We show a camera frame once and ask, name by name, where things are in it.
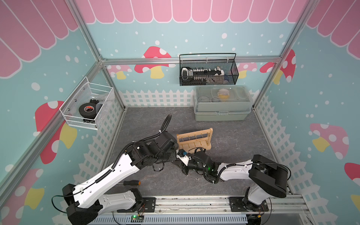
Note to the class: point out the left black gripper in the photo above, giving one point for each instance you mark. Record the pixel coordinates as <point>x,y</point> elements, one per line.
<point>172,156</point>

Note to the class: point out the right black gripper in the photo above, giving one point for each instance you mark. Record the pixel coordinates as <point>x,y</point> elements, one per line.
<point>184,169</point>

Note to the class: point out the wooden jewelry display stand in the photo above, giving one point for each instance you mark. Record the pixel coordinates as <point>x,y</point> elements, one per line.
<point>198,139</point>

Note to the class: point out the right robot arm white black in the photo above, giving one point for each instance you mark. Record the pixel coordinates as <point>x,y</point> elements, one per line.
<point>270,178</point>

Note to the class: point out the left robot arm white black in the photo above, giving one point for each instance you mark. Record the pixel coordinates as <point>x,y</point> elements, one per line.
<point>87,200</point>

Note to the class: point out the yellow black screwdriver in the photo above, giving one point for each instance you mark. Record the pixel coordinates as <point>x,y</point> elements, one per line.
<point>130,183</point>

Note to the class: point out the green plastic storage box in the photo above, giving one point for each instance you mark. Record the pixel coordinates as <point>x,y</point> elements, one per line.
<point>209,108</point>

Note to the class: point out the yellow item in box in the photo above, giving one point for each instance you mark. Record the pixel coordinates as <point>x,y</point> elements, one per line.
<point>223,94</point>

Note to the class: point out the white black device in basket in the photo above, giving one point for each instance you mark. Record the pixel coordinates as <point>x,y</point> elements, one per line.
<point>201,74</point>

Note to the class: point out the green circuit board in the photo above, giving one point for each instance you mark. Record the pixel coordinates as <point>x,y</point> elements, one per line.
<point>137,218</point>

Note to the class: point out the black tape roll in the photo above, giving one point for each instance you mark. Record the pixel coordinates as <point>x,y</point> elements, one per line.
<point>88,111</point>

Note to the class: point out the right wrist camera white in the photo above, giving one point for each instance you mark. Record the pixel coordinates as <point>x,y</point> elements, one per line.
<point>182,155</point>

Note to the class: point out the black wire mesh basket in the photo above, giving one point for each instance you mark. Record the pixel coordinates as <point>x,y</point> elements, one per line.
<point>225,61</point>

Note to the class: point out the white wire basket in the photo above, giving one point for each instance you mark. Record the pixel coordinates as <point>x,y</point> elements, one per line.
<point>87,92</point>

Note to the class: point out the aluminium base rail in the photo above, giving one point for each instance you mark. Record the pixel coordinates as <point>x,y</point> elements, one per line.
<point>210,210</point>

